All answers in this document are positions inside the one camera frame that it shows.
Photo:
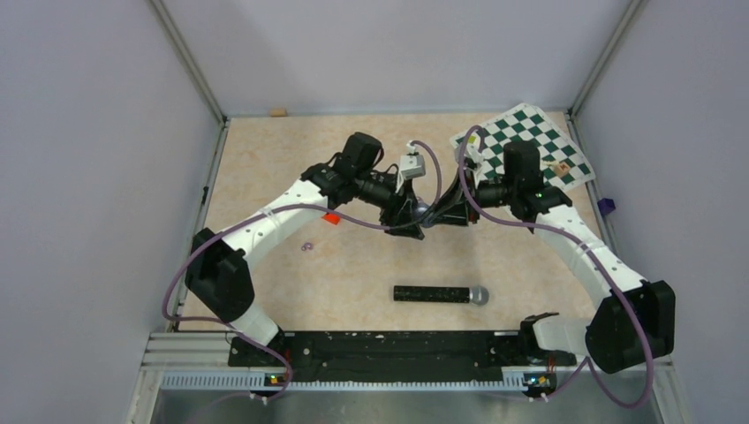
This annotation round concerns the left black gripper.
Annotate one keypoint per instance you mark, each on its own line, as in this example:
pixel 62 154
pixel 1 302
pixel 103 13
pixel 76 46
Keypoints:
pixel 397 217

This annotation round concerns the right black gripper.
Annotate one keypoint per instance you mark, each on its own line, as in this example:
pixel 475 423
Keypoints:
pixel 456 208

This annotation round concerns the grey oval charging case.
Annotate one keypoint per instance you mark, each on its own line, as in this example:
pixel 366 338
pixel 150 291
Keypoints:
pixel 422 213

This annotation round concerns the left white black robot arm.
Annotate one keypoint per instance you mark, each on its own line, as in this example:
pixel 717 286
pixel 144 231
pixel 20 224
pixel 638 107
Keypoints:
pixel 219 270

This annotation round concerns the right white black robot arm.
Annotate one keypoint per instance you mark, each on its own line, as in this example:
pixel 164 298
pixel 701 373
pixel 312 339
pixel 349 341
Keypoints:
pixel 634 319

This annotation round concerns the red rectangular block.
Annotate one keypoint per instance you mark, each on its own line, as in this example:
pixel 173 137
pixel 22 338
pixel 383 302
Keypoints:
pixel 331 218

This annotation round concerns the black microphone silver head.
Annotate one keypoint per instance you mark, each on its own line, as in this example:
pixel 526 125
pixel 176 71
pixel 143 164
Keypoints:
pixel 476 295

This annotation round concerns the green white chessboard mat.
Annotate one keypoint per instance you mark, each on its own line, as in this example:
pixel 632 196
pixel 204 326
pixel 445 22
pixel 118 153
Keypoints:
pixel 530 123

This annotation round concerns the wooden letter cube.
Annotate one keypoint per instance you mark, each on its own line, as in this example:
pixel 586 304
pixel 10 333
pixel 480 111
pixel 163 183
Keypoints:
pixel 562 169

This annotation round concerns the purple small object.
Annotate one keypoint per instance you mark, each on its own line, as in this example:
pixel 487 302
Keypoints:
pixel 606 206

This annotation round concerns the small wooden block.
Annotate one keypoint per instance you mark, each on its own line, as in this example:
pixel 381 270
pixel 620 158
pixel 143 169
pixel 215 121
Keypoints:
pixel 279 112

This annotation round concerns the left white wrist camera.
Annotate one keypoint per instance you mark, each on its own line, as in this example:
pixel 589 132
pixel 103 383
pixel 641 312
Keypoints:
pixel 411 165

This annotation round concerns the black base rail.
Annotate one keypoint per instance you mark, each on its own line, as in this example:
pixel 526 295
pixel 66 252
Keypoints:
pixel 395 356

